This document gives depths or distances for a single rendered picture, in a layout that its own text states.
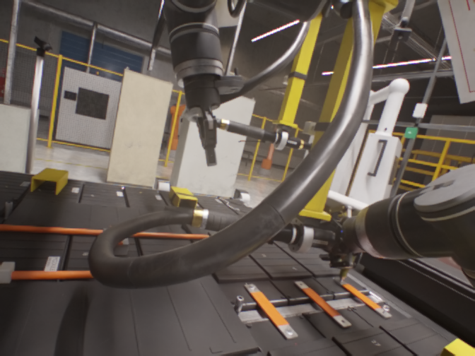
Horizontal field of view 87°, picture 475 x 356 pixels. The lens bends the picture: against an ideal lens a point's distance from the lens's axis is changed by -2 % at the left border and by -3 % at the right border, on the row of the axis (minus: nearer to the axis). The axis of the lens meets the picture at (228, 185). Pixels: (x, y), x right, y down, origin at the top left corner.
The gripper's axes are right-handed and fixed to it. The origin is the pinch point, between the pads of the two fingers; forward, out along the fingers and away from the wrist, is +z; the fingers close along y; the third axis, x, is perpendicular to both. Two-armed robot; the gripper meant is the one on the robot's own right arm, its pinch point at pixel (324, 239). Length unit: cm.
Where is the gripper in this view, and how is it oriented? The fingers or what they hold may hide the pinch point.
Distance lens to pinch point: 70.5
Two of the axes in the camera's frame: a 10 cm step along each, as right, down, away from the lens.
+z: -2.7, 2.8, 9.2
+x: 9.6, 2.0, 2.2
